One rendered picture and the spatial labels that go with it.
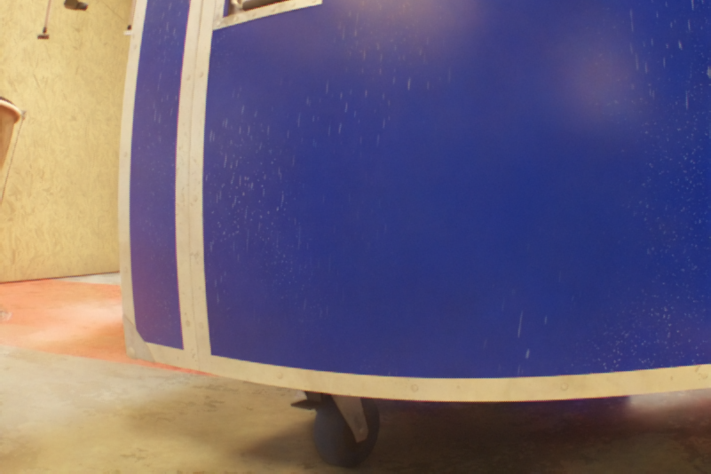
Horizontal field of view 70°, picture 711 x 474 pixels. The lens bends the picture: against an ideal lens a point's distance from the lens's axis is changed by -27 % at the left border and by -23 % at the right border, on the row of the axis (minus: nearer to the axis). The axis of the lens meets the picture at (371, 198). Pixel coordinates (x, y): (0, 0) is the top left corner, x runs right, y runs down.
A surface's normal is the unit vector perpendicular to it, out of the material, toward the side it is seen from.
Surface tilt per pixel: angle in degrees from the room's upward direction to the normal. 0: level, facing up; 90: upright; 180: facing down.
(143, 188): 90
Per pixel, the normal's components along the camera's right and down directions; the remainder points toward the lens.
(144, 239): -0.40, -0.05
